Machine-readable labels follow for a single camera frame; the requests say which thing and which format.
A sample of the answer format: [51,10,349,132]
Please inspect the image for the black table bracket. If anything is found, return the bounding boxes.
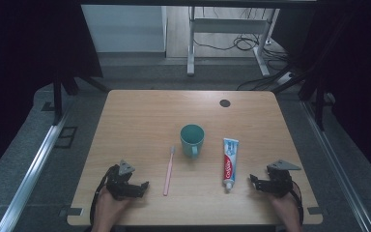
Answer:
[58,207,84,218]
[306,206,324,216]

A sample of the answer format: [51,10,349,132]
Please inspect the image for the aluminium floor rail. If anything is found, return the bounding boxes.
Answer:
[0,105,72,232]
[300,100,371,232]

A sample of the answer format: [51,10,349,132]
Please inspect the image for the white metal desk frame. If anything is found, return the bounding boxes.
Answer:
[186,6,281,77]

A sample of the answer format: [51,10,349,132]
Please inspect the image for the white power strip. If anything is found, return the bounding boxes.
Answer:
[276,71,296,86]

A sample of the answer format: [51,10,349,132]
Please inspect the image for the white blue toothpaste tube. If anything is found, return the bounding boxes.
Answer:
[221,137,240,193]

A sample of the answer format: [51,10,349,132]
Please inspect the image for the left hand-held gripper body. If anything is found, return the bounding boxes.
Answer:
[105,159,141,200]

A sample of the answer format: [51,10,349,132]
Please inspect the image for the teal cup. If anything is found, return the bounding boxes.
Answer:
[179,124,206,160]

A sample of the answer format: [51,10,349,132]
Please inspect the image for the person's right hand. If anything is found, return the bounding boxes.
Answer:
[268,194,302,223]

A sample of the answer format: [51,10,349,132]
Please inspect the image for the white cabinet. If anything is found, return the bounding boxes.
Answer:
[80,4,168,53]

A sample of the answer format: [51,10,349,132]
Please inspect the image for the black floor cables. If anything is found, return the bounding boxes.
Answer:
[192,8,293,92]

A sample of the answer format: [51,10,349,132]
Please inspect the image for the black floor plate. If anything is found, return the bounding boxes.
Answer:
[53,126,78,150]

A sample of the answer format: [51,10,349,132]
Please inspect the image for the pink toothbrush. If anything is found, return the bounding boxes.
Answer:
[162,145,177,197]

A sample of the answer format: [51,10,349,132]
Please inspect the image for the dark curtain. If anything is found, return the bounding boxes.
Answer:
[0,0,104,186]
[270,0,371,189]

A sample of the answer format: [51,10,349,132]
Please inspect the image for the person's left hand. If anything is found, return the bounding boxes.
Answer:
[93,189,133,225]

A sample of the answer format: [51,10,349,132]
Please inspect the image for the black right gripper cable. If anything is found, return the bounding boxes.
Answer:
[290,180,304,225]

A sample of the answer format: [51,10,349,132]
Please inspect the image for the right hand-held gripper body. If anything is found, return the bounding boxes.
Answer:
[260,159,302,198]

